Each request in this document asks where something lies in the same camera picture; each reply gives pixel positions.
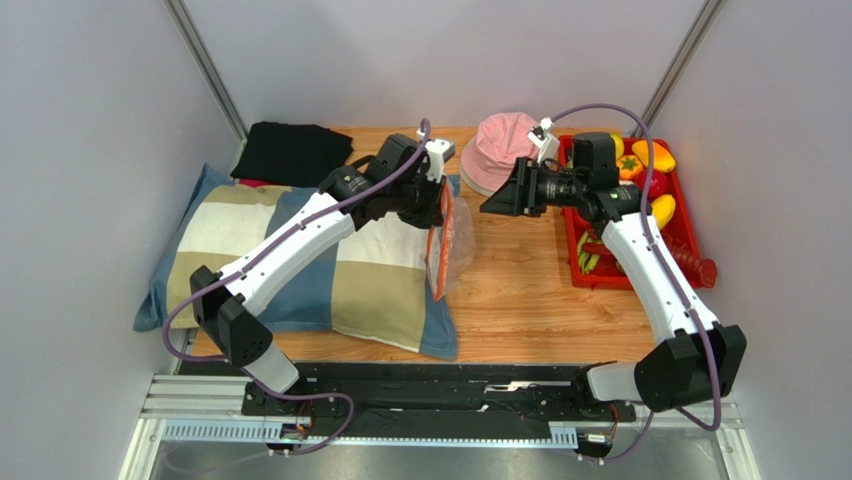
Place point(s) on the red lobster toy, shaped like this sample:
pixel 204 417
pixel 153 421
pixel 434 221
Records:
pixel 704 269

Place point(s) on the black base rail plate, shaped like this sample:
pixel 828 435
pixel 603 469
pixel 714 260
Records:
pixel 458 401

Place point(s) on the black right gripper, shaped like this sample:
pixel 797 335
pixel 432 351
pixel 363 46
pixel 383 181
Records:
pixel 524 188

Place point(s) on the orange bell pepper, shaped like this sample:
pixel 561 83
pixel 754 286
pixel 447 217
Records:
pixel 629 167

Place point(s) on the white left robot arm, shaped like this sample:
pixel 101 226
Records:
pixel 227 303

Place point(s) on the pink bucket hat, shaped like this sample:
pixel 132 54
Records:
pixel 487 160

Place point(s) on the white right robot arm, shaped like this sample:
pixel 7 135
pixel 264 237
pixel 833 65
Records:
pixel 696 358

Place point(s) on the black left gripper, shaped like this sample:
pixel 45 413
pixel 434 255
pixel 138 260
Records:
pixel 432 218

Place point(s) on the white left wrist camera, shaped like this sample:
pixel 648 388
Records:
pixel 439 151

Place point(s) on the orange yellow mango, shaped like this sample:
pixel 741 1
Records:
pixel 654 155

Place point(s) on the green white celery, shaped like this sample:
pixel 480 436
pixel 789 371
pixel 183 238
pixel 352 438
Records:
pixel 586 249

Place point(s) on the black folded cloth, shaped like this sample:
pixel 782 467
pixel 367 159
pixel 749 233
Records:
pixel 291 154

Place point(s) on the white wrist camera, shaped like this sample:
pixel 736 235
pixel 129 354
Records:
pixel 544 140
pixel 439 151

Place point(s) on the yellow lemon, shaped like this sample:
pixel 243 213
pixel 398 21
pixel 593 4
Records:
pixel 619 147

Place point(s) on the red plastic tray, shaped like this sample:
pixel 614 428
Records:
pixel 607 274

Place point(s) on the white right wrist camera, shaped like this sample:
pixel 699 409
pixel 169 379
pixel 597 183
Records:
pixel 544 140

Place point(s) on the clear orange-zip bag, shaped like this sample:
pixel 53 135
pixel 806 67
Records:
pixel 450 247

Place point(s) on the checkered pillow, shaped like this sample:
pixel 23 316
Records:
pixel 372 285

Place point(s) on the red apple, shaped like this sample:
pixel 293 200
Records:
pixel 656 181

